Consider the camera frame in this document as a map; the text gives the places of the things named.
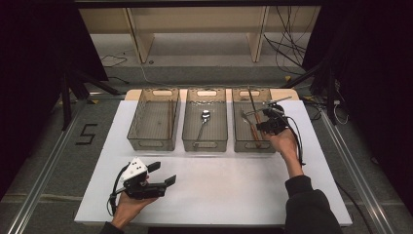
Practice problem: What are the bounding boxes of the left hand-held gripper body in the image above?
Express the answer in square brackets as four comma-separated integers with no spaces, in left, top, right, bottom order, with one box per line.
[120,157,169,201]

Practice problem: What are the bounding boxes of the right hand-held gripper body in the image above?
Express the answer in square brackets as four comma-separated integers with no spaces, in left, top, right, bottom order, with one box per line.
[267,96,293,136]

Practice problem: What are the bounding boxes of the wooden-handled fork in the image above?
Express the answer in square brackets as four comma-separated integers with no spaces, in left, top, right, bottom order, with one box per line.
[240,109,262,149]

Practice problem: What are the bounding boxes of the wooden-handled knife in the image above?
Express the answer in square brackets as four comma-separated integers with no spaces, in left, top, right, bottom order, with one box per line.
[247,87,262,131]

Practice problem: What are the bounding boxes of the transparent grey plastic bin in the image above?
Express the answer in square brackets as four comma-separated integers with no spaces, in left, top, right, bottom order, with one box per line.
[181,87,229,153]
[231,87,283,154]
[126,87,181,152]

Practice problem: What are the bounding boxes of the metal spoon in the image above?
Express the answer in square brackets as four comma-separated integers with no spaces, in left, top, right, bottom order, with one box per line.
[193,109,211,149]

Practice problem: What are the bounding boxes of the person's right hand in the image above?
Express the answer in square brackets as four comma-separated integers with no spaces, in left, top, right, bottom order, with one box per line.
[264,128,299,164]

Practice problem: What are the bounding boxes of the person's left hand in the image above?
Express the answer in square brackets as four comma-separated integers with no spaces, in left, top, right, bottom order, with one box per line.
[111,194,160,230]

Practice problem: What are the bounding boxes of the black metal stand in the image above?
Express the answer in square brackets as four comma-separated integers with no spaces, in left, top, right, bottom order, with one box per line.
[59,66,122,131]
[281,55,340,126]

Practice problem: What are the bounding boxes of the black curtain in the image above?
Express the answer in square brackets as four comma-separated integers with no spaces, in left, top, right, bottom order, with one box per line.
[0,0,110,199]
[301,0,413,206]

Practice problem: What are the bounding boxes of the light wooden shelf unit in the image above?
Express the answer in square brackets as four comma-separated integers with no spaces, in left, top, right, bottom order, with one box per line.
[77,5,322,64]

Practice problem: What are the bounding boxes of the right hand-held gripper black cable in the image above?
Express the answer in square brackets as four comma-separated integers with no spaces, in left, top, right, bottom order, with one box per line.
[282,114,307,167]

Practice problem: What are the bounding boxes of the hand-held gripper black cable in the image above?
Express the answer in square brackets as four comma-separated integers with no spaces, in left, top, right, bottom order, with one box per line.
[106,164,131,217]
[282,114,307,167]

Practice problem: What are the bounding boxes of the left hand-held gripper black cable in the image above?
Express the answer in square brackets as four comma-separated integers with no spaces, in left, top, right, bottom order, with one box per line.
[106,164,131,217]

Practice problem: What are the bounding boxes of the thin white looped cable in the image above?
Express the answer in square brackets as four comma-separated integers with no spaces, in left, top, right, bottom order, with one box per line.
[333,102,351,127]

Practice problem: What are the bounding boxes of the tangle of black cables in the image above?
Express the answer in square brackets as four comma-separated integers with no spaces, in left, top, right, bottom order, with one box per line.
[262,5,322,71]

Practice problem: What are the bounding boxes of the short aluminium floor rail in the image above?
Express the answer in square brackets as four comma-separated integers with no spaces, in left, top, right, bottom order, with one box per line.
[87,92,128,99]

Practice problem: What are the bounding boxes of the white floor cable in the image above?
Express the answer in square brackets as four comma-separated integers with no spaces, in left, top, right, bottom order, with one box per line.
[139,62,183,89]

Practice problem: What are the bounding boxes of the long aluminium floor rail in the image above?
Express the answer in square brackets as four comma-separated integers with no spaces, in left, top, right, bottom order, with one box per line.
[6,100,91,234]
[319,108,397,234]

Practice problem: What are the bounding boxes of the short black floor cable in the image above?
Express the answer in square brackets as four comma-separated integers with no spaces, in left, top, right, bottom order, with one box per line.
[106,75,131,86]

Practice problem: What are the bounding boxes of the long black floor cable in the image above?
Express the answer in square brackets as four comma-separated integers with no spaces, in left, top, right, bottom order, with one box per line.
[334,179,371,234]

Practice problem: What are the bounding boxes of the looped black floor cable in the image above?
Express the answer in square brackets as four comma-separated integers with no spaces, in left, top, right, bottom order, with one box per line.
[98,54,129,69]

